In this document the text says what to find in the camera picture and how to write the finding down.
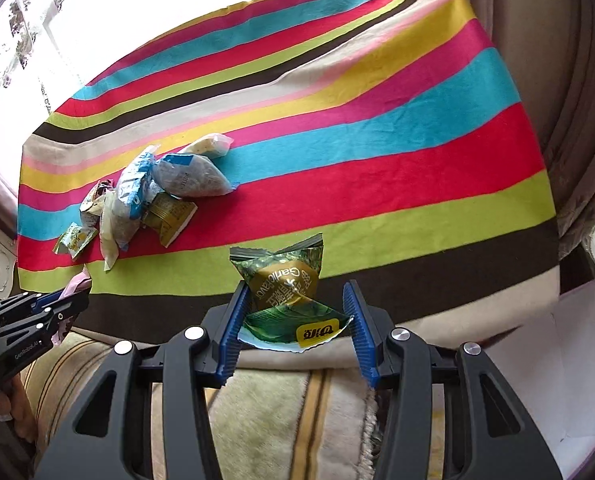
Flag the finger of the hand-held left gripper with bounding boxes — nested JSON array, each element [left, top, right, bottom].
[[0, 291, 92, 348], [0, 291, 59, 328]]

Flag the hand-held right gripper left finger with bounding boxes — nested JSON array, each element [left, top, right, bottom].
[[32, 282, 250, 480]]

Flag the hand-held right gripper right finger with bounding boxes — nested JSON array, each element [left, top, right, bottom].
[[342, 280, 563, 480]]

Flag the green gold snack packet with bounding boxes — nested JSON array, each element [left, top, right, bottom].
[[228, 232, 354, 353], [144, 192, 199, 248]]

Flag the white box with purple rim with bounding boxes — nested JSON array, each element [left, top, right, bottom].
[[522, 277, 595, 480]]

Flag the person's left hand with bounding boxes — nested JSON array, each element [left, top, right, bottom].
[[0, 377, 35, 443]]

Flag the small yellow green snack packet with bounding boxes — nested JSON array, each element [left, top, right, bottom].
[[52, 222, 99, 261]]

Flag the beige striped plush mat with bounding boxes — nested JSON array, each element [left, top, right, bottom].
[[20, 327, 403, 480]]

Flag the brown white snack packet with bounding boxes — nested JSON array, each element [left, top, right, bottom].
[[80, 180, 115, 228]]

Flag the blue white snack packet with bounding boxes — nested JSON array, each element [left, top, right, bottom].
[[114, 145, 160, 221]]

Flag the grey blue-edged snack packet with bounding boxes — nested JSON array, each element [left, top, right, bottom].
[[150, 154, 240, 198]]

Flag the striped colourful blanket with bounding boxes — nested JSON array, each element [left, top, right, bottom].
[[16, 0, 563, 331]]

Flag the cream snack packet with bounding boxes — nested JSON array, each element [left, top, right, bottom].
[[180, 132, 234, 161]]

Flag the printed sheer curtain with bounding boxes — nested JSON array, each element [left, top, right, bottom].
[[0, 0, 88, 131]]

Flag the brown curtain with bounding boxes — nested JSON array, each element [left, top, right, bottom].
[[377, 0, 595, 261]]

